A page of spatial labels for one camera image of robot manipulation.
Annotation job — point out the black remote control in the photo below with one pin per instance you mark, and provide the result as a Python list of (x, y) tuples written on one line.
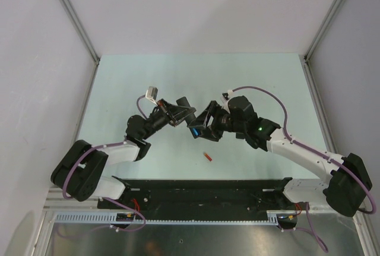
[(187, 114)]

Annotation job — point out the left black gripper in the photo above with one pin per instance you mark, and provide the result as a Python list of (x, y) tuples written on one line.
[(176, 114)]

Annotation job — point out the right aluminium frame post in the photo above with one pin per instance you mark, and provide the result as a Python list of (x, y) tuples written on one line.
[(331, 14)]

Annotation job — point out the white slotted cable duct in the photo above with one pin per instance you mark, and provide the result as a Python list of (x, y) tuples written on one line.
[(124, 218)]

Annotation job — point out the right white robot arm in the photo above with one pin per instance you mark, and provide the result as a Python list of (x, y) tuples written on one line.
[(348, 182)]

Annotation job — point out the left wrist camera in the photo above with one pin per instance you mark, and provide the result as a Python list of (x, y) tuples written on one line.
[(151, 94)]

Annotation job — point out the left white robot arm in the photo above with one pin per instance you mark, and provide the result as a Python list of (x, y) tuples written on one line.
[(80, 173)]

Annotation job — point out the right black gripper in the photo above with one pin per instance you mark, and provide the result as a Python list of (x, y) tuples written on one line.
[(215, 110)]

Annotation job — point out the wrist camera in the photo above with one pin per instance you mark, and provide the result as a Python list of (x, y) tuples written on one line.
[(225, 98), (151, 94)]

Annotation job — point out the aluminium frame post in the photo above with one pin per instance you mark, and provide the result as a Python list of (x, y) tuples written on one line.
[(80, 30), (331, 14)]

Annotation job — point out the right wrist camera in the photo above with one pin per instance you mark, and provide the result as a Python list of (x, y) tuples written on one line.
[(225, 98)]

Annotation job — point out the left aluminium frame post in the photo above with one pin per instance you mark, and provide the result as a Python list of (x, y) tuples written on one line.
[(80, 30)]

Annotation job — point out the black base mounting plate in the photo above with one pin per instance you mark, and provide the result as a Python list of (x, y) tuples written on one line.
[(206, 200)]

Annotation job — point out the red orange AAA battery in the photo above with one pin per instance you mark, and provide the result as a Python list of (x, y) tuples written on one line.
[(207, 157)]

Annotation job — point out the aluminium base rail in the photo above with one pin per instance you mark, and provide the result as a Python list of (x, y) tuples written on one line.
[(56, 202)]

